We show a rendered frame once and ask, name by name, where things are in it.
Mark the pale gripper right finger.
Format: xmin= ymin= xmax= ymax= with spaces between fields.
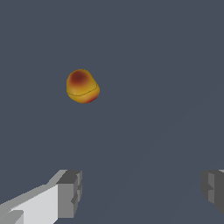
xmin=199 ymin=169 xmax=224 ymax=216

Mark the yellow red peach fruit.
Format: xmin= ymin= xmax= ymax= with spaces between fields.
xmin=66 ymin=68 xmax=101 ymax=104

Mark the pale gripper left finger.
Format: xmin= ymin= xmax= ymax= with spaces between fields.
xmin=0 ymin=169 xmax=83 ymax=224

